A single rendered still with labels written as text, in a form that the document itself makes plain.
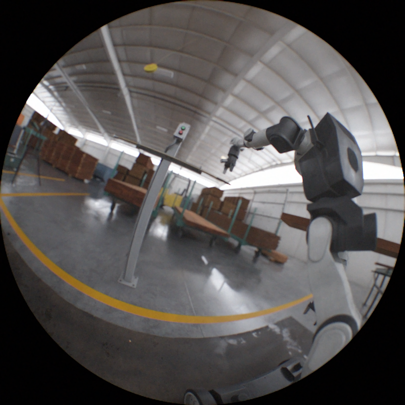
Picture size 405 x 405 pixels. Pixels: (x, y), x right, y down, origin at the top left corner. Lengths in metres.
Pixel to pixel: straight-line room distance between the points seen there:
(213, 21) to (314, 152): 6.39
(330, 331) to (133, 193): 2.42
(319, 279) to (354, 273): 7.77
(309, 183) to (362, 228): 0.26
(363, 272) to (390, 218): 2.90
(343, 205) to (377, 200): 8.46
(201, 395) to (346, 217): 0.72
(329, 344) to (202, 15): 7.06
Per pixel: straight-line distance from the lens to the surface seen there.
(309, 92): 7.21
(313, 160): 0.56
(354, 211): 0.47
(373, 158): 9.93
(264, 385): 0.73
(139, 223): 0.90
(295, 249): 9.35
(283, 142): 0.54
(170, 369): 0.80
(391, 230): 8.59
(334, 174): 0.49
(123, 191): 2.32
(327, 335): 0.44
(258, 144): 0.73
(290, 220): 0.85
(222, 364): 0.91
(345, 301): 0.47
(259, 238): 3.11
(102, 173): 7.41
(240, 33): 6.46
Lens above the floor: 0.76
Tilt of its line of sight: 3 degrees up
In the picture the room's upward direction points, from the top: 21 degrees clockwise
